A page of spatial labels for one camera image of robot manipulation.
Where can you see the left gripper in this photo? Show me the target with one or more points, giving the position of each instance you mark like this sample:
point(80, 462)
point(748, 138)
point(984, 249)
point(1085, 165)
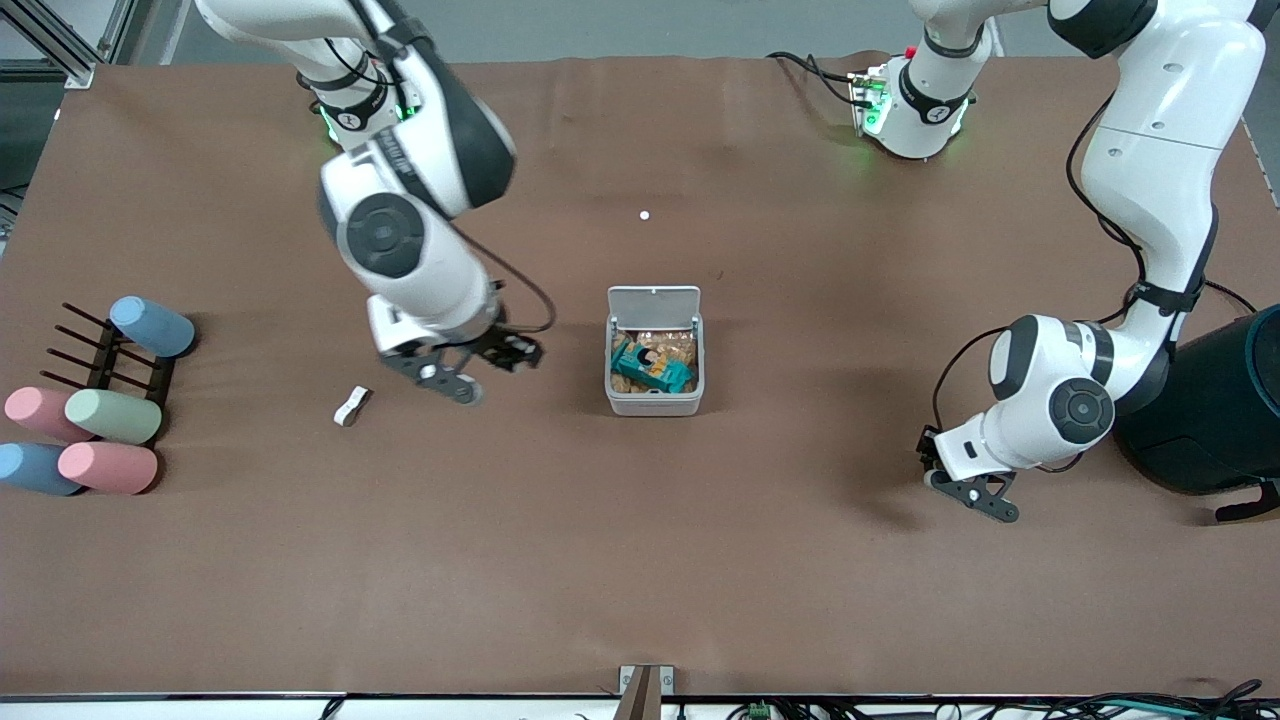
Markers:
point(927, 449)

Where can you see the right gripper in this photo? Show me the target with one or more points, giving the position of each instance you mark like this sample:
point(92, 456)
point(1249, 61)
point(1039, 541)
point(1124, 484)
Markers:
point(503, 347)

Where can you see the white wrapper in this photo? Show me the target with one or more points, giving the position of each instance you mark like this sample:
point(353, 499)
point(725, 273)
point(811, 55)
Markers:
point(351, 405)

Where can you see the white lidded trash bin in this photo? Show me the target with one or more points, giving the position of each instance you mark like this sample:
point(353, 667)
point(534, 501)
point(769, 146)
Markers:
point(655, 403)

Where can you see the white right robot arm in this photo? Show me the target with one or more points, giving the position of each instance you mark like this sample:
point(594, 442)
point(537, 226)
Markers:
point(400, 230)

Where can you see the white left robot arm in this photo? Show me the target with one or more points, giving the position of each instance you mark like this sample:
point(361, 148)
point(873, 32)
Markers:
point(1160, 150)

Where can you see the teal snack packet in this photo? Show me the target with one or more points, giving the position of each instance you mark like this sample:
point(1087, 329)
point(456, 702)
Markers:
point(650, 375)

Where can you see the dark teal cylindrical container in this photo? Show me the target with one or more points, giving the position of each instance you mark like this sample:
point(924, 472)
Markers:
point(1220, 420)

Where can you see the brown table cover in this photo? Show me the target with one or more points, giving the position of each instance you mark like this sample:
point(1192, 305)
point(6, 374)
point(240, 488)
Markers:
point(640, 560)

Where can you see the blue cup with lighter base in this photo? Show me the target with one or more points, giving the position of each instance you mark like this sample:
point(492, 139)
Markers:
point(150, 326)

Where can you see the green cup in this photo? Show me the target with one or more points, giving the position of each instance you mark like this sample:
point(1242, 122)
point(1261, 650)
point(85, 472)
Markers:
point(115, 416)

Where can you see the black cup rack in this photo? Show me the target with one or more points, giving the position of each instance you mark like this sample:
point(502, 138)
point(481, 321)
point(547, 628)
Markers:
point(105, 365)

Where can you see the deep pink cup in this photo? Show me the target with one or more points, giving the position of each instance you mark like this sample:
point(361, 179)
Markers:
point(108, 468)

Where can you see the left base connector box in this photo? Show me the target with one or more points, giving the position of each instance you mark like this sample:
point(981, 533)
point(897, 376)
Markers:
point(868, 100)

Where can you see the pale pink cup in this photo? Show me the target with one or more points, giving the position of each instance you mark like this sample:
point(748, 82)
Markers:
point(35, 410)

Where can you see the metal table bracket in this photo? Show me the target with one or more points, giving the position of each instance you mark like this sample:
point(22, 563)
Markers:
point(645, 690)

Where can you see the aluminium table edge rail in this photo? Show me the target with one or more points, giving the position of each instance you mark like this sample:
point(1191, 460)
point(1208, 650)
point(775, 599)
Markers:
point(200, 695)

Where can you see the aluminium frame profile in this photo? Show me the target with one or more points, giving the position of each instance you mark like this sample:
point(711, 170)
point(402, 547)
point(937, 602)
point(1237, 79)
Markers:
point(60, 50)

